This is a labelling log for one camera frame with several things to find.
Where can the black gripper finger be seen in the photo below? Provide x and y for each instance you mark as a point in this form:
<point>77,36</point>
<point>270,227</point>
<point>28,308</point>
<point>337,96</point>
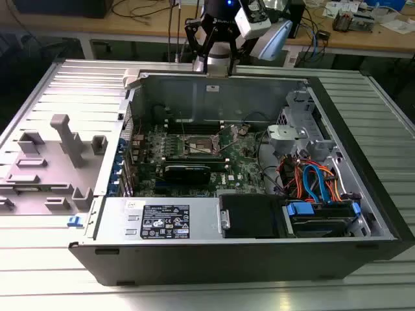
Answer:
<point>202,63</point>
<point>231,66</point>

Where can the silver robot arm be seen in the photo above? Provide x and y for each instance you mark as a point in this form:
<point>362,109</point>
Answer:
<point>275,42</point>

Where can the black RAM slot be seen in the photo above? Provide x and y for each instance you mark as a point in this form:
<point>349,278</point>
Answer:
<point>194,158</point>
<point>175,122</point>
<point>175,129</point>

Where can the CPU socket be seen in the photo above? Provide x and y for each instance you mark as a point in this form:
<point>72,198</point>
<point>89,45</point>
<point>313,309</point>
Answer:
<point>197,145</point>

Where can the blue expansion slot clip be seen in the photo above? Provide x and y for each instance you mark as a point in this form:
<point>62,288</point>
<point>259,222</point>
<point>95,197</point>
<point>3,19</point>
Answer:
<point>122,143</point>
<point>116,176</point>
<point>119,161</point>
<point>113,188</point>

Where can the white printed label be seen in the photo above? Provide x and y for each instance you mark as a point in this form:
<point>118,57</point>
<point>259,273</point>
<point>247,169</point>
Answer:
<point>291,58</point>

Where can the round coin battery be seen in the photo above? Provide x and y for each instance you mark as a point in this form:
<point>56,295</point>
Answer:
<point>244,130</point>

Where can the beige case latch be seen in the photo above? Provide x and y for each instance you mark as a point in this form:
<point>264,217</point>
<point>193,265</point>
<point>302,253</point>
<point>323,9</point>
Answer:
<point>131,77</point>

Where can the black tower box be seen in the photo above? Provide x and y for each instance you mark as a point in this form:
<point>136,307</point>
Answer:
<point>298,19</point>

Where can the small black adapter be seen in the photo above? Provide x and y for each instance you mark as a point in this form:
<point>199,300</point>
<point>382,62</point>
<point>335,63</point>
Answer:
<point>323,35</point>

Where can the green motherboard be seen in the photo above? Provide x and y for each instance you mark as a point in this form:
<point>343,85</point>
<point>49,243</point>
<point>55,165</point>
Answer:
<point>240,168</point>

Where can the black graphics card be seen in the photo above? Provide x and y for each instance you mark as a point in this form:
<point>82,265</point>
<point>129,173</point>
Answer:
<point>186,175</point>

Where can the silver drive cage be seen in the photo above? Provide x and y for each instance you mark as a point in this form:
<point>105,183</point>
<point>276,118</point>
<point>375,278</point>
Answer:
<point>321,145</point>

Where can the finned heat sink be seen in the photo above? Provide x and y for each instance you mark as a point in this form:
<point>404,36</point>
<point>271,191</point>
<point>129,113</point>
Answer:
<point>343,22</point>

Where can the wooden desk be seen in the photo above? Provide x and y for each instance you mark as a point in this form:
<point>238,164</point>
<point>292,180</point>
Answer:
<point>356,40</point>
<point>65,22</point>

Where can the grey circuit device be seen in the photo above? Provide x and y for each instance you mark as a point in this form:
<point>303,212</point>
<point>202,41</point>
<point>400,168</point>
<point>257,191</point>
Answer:
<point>363,23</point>

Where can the black computer box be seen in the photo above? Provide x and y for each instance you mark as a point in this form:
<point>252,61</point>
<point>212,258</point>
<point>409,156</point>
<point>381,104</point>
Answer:
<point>65,8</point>

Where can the white paper sheet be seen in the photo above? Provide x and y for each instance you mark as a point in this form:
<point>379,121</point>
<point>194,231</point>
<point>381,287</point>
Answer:
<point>397,26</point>

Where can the silver power supply unit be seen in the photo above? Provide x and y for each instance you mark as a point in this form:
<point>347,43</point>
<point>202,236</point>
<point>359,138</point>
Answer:
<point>113,217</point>

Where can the grey parts rack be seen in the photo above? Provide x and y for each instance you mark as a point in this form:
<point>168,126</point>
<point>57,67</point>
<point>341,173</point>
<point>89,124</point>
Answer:
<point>52,168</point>

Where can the hard disk in blue carrier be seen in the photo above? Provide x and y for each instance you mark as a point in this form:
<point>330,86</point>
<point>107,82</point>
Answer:
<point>321,226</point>

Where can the black PC case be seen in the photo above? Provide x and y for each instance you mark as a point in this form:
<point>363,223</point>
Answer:
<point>227,262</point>

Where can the blue plastic clip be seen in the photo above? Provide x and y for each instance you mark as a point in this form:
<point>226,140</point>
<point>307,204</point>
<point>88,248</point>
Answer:
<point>74,222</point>

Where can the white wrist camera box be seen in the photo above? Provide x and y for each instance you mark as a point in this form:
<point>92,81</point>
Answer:
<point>253,22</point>

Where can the silver metal bracket plate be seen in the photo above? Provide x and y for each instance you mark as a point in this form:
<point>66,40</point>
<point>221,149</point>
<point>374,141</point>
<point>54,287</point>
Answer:
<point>285,134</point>

